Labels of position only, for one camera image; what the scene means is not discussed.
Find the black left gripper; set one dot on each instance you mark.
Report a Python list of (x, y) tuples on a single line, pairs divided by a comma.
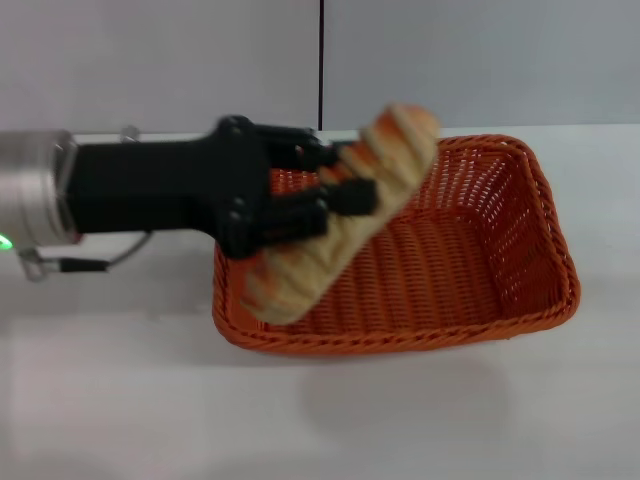
[(165, 185)]

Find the orange striped bread roll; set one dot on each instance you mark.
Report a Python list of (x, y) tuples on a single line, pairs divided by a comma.
[(325, 255)]

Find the orange woven plastic basket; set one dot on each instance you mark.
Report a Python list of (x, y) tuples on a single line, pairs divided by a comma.
[(450, 280)]

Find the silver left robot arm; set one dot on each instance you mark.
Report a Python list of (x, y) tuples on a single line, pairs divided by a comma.
[(30, 190)]

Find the black vertical wall strip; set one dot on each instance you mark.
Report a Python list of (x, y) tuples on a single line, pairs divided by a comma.
[(321, 65)]

